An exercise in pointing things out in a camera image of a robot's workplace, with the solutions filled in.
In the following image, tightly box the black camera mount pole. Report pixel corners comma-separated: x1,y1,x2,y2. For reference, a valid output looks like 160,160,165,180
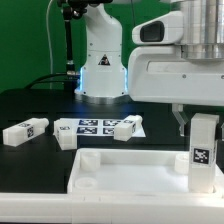
57,0,87,78

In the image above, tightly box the white front fence bar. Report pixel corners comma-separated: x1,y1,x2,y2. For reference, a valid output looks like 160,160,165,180
0,193,224,224

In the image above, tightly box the paper sheet with markers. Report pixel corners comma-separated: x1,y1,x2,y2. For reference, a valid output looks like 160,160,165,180
53,118,147,140

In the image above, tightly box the white desk top tray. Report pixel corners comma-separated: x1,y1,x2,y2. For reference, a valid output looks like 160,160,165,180
67,148,224,198

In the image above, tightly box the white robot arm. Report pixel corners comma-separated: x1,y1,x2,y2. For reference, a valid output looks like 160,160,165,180
75,0,224,126

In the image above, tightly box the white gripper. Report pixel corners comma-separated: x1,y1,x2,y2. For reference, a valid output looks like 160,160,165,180
128,46,224,136

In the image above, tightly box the black cable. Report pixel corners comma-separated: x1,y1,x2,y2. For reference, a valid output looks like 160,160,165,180
23,73,81,90

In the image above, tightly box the white cable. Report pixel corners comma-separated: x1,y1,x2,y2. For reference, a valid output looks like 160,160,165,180
45,0,55,90

